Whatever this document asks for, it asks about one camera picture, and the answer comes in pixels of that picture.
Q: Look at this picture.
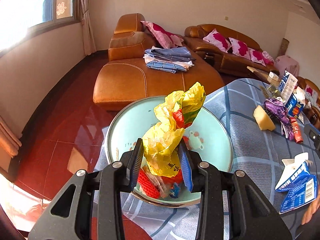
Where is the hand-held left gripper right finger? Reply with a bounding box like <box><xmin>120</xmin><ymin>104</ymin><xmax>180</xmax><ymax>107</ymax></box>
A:
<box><xmin>177</xmin><ymin>139</ymin><xmax>293</xmax><ymax>240</ymax></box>

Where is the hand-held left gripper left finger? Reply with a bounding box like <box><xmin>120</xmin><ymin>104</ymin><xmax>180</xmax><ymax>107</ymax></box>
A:
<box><xmin>27</xmin><ymin>138</ymin><xmax>145</xmax><ymax>240</ymax></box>

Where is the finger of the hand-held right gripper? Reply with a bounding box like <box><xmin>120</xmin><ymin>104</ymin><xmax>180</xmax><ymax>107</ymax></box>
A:
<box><xmin>304</xmin><ymin>124</ymin><xmax>320</xmax><ymax>152</ymax></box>

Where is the red foam net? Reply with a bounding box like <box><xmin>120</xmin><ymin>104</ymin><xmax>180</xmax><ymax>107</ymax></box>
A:
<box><xmin>137</xmin><ymin>169</ymin><xmax>184</xmax><ymax>199</ymax></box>

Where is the clear plastic bag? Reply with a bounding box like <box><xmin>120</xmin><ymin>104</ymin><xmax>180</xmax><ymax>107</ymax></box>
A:
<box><xmin>150</xmin><ymin>175</ymin><xmax>183</xmax><ymax>198</ymax></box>

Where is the teal cartoon print bin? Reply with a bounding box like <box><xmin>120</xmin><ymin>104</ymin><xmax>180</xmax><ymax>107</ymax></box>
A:
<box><xmin>107</xmin><ymin>95</ymin><xmax>233</xmax><ymax>208</ymax></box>

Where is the yellow plastic bag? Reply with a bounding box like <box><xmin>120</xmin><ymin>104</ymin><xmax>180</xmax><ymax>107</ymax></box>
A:
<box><xmin>142</xmin><ymin>82</ymin><xmax>206</xmax><ymax>178</ymax></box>

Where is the yellow sponge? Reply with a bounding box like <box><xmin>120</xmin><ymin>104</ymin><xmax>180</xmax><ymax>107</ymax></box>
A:
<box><xmin>253</xmin><ymin>105</ymin><xmax>276</xmax><ymax>131</ymax></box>

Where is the torn blue white milk carton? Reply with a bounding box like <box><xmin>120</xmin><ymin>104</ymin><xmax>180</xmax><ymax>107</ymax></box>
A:
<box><xmin>275</xmin><ymin>152</ymin><xmax>319</xmax><ymax>214</ymax></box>

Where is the person's right hand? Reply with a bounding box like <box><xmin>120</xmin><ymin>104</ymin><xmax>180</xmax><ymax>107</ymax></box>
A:
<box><xmin>301</xmin><ymin>200</ymin><xmax>320</xmax><ymax>225</ymax></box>

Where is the red snack packet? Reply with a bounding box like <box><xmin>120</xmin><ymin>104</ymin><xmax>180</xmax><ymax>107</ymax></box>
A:
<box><xmin>289</xmin><ymin>116</ymin><xmax>303</xmax><ymax>143</ymax></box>

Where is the orange leather armchair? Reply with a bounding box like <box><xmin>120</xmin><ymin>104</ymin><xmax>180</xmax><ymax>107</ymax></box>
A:
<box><xmin>296</xmin><ymin>76</ymin><xmax>320</xmax><ymax>130</ymax></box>

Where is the open blue drink carton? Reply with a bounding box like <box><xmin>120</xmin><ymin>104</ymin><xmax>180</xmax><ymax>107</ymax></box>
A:
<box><xmin>285</xmin><ymin>86</ymin><xmax>307</xmax><ymax>117</ymax></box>

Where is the purple foil wrapper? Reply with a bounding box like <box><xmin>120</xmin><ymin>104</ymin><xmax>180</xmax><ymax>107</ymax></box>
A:
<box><xmin>264</xmin><ymin>98</ymin><xmax>295</xmax><ymax>140</ymax></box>

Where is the tall white blue box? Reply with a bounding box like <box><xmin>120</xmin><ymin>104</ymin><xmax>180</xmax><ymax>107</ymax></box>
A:
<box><xmin>278</xmin><ymin>70</ymin><xmax>298</xmax><ymax>100</ymax></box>

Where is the clear bag with dark print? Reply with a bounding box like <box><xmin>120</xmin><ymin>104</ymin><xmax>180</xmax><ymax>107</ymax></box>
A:
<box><xmin>260</xmin><ymin>84</ymin><xmax>285</xmax><ymax>103</ymax></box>

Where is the blue plaid tablecloth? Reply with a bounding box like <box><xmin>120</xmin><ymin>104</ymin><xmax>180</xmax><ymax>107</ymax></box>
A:
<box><xmin>94</xmin><ymin>78</ymin><xmax>320</xmax><ymax>240</ymax></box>

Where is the pink cloth cover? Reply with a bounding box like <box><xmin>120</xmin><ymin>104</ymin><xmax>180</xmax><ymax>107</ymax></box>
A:
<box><xmin>274</xmin><ymin>55</ymin><xmax>299</xmax><ymax>77</ymax></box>

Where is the wooden coffee table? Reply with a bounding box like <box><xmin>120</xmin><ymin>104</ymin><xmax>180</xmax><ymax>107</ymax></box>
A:
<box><xmin>247</xmin><ymin>66</ymin><xmax>282</xmax><ymax>87</ymax></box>

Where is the small pink floral pillow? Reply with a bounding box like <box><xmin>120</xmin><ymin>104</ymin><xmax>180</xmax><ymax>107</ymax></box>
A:
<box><xmin>262</xmin><ymin>51</ymin><xmax>275</xmax><ymax>65</ymax></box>

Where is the tall woven floor lamp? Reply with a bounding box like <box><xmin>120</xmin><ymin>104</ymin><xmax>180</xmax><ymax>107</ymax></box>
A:
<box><xmin>281</xmin><ymin>38</ymin><xmax>290</xmax><ymax>57</ymax></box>

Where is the orange leather chaise sofa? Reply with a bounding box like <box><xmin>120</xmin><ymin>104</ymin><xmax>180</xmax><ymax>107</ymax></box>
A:
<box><xmin>93</xmin><ymin>13</ymin><xmax>224</xmax><ymax>112</ymax></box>

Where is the folded blue striped white sheet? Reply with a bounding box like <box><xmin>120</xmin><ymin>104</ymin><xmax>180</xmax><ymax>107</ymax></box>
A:
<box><xmin>146</xmin><ymin>59</ymin><xmax>195</xmax><ymax>73</ymax></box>

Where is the orange leather long sofa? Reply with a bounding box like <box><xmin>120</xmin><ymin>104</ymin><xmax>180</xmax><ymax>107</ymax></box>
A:
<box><xmin>184</xmin><ymin>24</ymin><xmax>280</xmax><ymax>75</ymax></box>

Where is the folded blue plaid sheet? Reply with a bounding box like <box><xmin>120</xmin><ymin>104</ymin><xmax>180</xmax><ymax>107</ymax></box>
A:
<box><xmin>144</xmin><ymin>46</ymin><xmax>192</xmax><ymax>62</ymax></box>

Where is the orange pleated curtain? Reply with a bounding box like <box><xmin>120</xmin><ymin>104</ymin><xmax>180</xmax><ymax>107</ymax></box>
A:
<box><xmin>0</xmin><ymin>116</ymin><xmax>22</xmax><ymax>158</ymax></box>

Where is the beige window curtain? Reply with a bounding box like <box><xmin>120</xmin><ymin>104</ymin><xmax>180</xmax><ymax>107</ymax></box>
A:
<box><xmin>79</xmin><ymin>0</ymin><xmax>97</xmax><ymax>55</ymax></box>

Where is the sliding glass window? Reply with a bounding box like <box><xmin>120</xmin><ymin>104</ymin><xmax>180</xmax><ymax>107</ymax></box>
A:
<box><xmin>0</xmin><ymin>0</ymin><xmax>80</xmax><ymax>52</ymax></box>

